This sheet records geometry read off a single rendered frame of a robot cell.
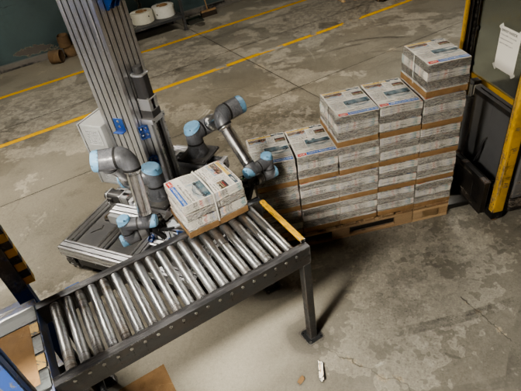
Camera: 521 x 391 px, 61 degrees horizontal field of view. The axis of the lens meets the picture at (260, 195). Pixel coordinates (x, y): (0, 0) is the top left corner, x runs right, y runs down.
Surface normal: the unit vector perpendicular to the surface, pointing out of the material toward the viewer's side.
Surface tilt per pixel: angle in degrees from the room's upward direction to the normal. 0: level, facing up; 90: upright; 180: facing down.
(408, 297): 0
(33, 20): 90
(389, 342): 0
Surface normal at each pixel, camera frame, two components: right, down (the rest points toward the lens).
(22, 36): 0.51, 0.47
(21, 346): -0.13, -0.78
